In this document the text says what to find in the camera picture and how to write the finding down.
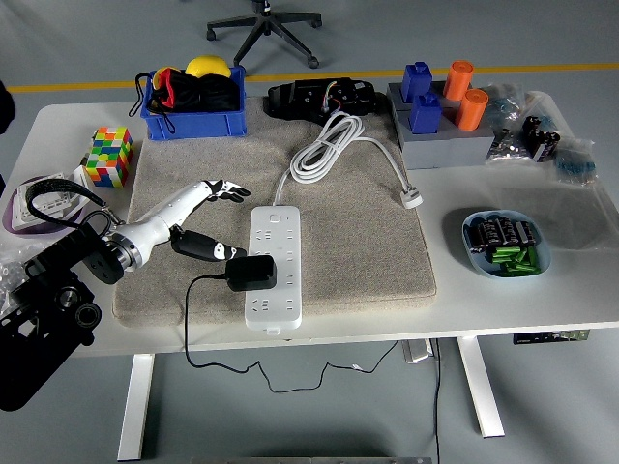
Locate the white table leg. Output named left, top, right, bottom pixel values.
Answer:
left=457, top=336, right=507, bottom=439
left=117, top=354, right=156, bottom=462

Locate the bag of silver screws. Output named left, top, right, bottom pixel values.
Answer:
left=485, top=126, right=531, bottom=166

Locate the light blue dish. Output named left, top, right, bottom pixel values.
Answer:
left=461, top=209, right=553, bottom=280

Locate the yellow ball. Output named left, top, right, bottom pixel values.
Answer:
left=185, top=55, right=232, bottom=78

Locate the black table control panel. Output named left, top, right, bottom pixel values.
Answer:
left=513, top=330, right=591, bottom=346

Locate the colourful puzzle cube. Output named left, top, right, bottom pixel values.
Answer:
left=82, top=126, right=134, bottom=189

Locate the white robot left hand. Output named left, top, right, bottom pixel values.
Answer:
left=115, top=179, right=251, bottom=265

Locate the grey block base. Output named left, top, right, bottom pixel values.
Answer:
left=386, top=79, right=497, bottom=170

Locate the purple dish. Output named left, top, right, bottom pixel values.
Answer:
left=0, top=178, right=98, bottom=239

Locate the black drawstring pouch red trim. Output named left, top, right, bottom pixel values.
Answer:
left=128, top=67, right=243, bottom=134

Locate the bag of black components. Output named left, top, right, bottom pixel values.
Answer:
left=520, top=114, right=563, bottom=163

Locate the black office chair base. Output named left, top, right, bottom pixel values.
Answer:
left=206, top=0, right=323, bottom=69

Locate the metal box under table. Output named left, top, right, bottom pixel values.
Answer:
left=402, top=339, right=440, bottom=363

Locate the thin black hanging cable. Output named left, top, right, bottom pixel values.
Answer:
left=431, top=337, right=443, bottom=464

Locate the black electronic device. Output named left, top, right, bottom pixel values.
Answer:
left=267, top=76, right=381, bottom=125

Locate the bag of blue parts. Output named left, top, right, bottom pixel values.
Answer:
left=550, top=137, right=599, bottom=188
left=483, top=81, right=528, bottom=130

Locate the large clear plastic bag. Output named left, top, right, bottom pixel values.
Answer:
left=492, top=91, right=619, bottom=253

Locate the blue block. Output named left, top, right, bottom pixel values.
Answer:
left=409, top=91, right=444, bottom=135
left=400, top=61, right=433, bottom=103

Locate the clear bag of metal parts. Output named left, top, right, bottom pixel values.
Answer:
left=0, top=239, right=36, bottom=320

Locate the white power strip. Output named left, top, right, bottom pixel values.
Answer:
left=244, top=205, right=304, bottom=334

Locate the orange cylinder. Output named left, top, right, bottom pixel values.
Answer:
left=442, top=59, right=474, bottom=102
left=457, top=88, right=490, bottom=131

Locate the white wall switch panel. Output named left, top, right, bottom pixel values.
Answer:
left=9, top=163, right=105, bottom=232

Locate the black battery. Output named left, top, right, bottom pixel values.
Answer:
left=497, top=217, right=517, bottom=247
left=466, top=224, right=486, bottom=255
left=481, top=219, right=502, bottom=247
left=513, top=219, right=539, bottom=247

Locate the black plug adapter with cord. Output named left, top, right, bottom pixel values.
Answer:
left=185, top=254, right=403, bottom=393

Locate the blue plastic bin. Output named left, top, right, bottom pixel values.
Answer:
left=139, top=66, right=248, bottom=142

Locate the grey-brown mat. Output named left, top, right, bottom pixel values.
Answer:
left=111, top=94, right=438, bottom=328

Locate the white power strip cord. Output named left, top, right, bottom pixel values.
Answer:
left=273, top=109, right=425, bottom=210

